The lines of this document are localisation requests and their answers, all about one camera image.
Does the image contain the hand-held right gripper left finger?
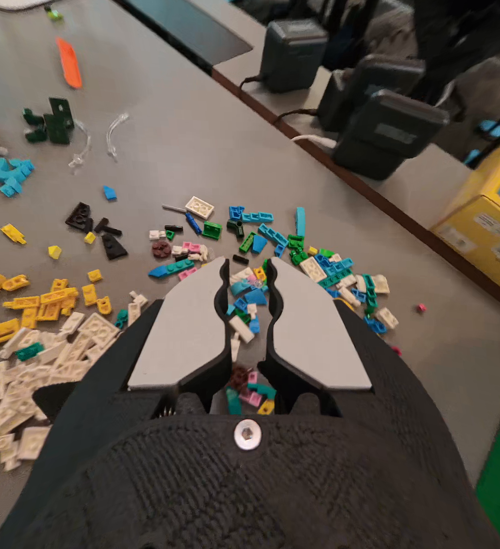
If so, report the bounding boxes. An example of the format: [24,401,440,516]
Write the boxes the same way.
[128,256,232,414]

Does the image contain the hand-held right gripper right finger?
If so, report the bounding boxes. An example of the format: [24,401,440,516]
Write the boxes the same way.
[258,256,372,414]

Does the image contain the pile of mixed small lego pieces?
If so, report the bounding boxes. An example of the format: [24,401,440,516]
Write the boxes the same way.
[148,194,427,417]

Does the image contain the group of black lego pieces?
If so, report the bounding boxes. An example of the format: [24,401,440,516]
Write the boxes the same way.
[64,202,129,262]

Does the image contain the pile of yellow lego pieces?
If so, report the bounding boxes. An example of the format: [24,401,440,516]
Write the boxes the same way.
[0,222,114,347]

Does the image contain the pile of white lego pieces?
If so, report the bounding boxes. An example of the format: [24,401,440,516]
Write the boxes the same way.
[0,291,148,478]

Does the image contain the yellow lego box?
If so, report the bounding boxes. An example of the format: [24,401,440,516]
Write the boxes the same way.
[429,126,500,306]

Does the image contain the clear lego piece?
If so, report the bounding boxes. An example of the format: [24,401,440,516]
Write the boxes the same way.
[67,119,93,170]
[105,112,130,162]

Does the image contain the turquoise curved lego piece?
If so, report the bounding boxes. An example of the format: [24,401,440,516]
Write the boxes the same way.
[0,157,36,199]

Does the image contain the dark green lego assembly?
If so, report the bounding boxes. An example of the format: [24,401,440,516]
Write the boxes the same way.
[43,97,76,146]

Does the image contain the dark green lego piece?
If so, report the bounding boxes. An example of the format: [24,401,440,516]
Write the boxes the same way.
[21,107,49,144]

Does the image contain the black battery charger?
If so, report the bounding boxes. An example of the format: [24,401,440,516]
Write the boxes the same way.
[315,55,427,134]
[332,89,451,181]
[258,17,329,94]

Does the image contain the orange brick separator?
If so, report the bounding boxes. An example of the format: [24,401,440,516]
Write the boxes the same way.
[55,35,84,91]

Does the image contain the black desk mat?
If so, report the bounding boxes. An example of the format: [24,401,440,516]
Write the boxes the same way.
[112,0,255,66]

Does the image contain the white cable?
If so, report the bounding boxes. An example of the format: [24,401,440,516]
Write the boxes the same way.
[291,133,339,149]

